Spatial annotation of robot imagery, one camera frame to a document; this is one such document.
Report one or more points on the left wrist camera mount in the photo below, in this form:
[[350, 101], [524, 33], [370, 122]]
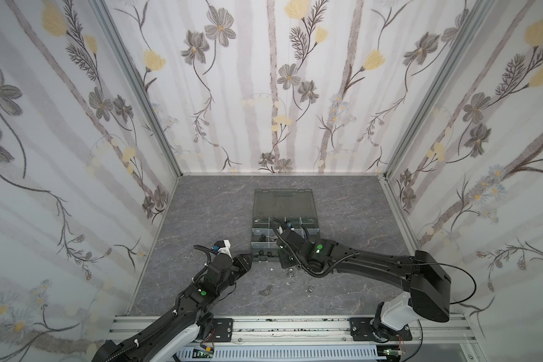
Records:
[[223, 246]]

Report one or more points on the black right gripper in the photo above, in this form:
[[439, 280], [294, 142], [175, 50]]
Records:
[[285, 237]]

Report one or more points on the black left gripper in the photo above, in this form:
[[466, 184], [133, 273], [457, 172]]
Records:
[[241, 262]]

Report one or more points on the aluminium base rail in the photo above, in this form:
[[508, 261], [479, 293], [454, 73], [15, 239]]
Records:
[[326, 338]]

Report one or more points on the green transparent compartment box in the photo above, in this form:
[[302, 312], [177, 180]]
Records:
[[295, 207]]

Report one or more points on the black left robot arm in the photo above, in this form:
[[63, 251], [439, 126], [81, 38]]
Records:
[[187, 320]]

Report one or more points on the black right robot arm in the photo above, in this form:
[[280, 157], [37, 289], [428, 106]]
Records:
[[425, 286]]

